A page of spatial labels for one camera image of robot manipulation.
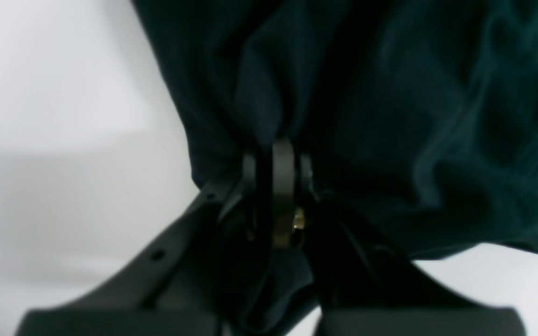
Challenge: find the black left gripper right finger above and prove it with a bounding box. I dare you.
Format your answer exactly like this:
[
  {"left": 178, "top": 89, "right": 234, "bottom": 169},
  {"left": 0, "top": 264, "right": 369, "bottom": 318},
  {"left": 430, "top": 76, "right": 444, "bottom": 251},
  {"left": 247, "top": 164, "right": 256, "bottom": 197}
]
[{"left": 273, "top": 138, "right": 526, "bottom": 336}]

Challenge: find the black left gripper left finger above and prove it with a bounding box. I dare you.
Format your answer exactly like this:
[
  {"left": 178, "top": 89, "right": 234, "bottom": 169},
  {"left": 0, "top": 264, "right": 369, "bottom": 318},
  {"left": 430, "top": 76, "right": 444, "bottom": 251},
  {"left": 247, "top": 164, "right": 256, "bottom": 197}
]
[{"left": 16, "top": 149, "right": 275, "bottom": 336}]

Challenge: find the black T-shirt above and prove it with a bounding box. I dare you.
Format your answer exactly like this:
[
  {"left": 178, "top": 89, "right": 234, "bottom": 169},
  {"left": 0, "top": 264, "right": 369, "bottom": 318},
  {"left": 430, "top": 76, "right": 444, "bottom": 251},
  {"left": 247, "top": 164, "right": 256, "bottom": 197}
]
[{"left": 133, "top": 0, "right": 538, "bottom": 336}]

